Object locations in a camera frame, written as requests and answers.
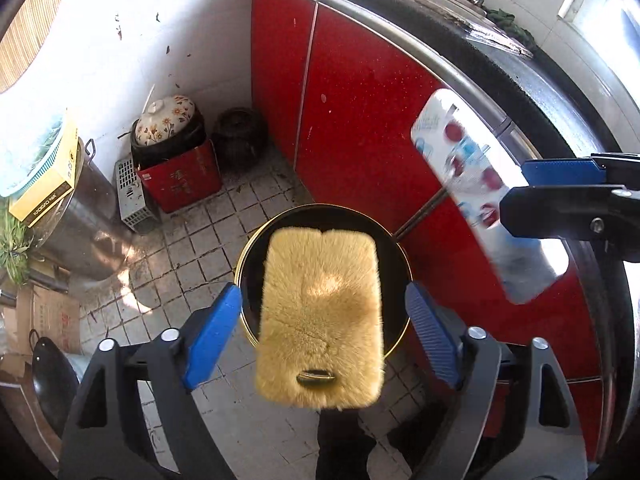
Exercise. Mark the green cloth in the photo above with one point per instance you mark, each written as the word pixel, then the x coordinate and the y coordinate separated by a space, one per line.
pixel 510 22

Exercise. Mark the teal plastic basket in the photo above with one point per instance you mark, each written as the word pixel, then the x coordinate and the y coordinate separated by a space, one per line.
pixel 35 155

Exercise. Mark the black wok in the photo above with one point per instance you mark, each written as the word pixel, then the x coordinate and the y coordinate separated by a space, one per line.
pixel 50 380

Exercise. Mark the floral ceramic lid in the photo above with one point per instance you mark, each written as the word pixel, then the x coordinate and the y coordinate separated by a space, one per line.
pixel 165 120

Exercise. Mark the brown cardboard box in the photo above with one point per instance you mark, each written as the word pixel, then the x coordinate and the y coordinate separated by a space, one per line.
pixel 50 315

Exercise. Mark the red cabinet door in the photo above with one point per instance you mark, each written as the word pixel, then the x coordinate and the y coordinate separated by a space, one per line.
pixel 365 110
pixel 540 335
pixel 280 60

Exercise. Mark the black round bin gold rim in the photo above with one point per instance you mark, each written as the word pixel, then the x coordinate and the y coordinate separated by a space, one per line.
pixel 395 280

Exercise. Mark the yellow furry pad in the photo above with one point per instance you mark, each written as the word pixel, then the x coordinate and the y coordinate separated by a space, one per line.
pixel 320 310

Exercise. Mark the red box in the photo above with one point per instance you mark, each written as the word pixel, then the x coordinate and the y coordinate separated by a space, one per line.
pixel 182 180

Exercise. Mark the steel sink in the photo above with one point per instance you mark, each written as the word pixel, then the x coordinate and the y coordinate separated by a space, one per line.
pixel 480 15

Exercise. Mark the person's dark trouser leg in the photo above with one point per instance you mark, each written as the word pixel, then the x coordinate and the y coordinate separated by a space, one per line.
pixel 345 445

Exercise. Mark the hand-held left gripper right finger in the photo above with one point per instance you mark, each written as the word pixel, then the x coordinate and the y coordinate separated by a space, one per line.
pixel 432 335

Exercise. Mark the black cooking pot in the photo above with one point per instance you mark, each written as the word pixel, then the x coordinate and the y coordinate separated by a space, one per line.
pixel 185 142

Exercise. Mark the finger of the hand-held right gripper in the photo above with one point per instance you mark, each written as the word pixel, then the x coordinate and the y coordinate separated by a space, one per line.
pixel 550 215
pixel 555 170

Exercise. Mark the green plant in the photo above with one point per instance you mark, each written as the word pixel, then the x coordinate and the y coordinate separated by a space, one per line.
pixel 15 250

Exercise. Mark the grey plastic cage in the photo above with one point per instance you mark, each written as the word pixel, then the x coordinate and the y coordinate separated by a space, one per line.
pixel 132 195

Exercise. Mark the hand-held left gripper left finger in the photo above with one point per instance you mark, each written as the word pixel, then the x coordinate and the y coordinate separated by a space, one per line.
pixel 212 335

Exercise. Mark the dark clay pot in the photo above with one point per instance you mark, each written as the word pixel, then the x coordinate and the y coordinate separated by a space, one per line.
pixel 240 132

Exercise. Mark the window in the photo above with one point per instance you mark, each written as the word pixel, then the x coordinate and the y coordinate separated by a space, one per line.
pixel 600 5

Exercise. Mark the bamboo mat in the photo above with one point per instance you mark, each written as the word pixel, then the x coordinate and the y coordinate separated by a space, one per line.
pixel 30 25

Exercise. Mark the large steel pot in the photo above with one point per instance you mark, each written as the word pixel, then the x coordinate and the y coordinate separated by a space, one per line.
pixel 85 230

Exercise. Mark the yellow cardboard box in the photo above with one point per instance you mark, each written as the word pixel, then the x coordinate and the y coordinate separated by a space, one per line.
pixel 47 190

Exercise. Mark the white packet red blue print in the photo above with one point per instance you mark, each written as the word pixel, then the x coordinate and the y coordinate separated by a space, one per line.
pixel 470 170

